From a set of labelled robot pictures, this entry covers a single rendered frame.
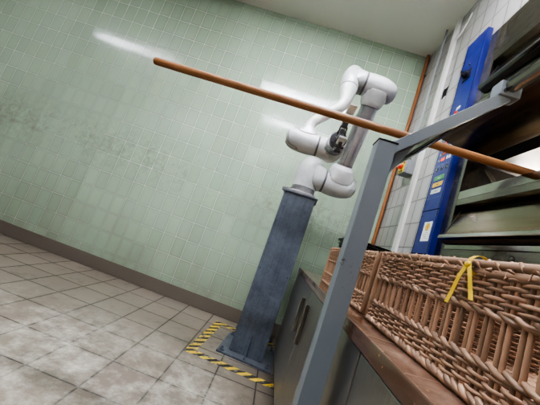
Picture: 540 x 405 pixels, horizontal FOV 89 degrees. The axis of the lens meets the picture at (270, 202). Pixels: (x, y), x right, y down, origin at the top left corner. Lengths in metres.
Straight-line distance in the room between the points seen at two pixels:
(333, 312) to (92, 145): 2.50
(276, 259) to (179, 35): 2.17
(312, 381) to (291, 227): 1.15
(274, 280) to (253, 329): 0.30
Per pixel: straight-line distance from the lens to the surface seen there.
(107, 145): 2.72
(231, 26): 2.92
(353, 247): 0.58
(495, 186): 1.38
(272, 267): 1.66
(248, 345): 1.71
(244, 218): 2.20
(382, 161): 0.62
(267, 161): 2.28
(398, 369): 0.41
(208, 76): 1.18
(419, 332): 0.49
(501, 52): 1.89
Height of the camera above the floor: 0.67
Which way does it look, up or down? 7 degrees up
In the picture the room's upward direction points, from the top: 20 degrees clockwise
